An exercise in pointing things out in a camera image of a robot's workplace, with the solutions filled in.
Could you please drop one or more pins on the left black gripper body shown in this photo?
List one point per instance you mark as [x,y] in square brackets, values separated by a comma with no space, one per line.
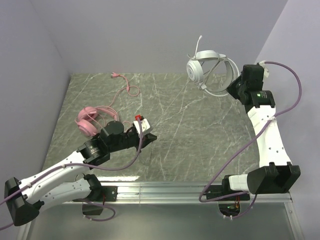
[141,139]

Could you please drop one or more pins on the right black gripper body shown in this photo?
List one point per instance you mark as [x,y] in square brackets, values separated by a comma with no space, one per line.
[235,87]

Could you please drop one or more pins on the pink headset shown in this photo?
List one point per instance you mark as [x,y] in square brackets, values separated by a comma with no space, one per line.
[90,117]

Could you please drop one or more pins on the white headset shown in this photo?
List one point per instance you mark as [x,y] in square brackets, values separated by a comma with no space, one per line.
[202,64]

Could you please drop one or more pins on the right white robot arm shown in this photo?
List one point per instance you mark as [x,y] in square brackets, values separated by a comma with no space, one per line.
[276,174]

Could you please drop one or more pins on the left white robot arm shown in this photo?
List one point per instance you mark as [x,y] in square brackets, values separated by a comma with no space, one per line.
[68,179]

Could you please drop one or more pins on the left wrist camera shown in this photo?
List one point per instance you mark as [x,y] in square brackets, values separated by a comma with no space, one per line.
[142,125]

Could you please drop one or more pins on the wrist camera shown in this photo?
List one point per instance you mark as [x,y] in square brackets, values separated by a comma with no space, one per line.
[266,71]
[142,125]

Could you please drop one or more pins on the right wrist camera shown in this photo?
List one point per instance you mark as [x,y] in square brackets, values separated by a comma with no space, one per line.
[266,71]

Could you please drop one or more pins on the front aluminium rail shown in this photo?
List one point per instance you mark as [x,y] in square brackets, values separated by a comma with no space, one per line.
[156,192]

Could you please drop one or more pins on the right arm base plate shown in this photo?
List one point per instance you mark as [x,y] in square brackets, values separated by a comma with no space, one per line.
[216,191]

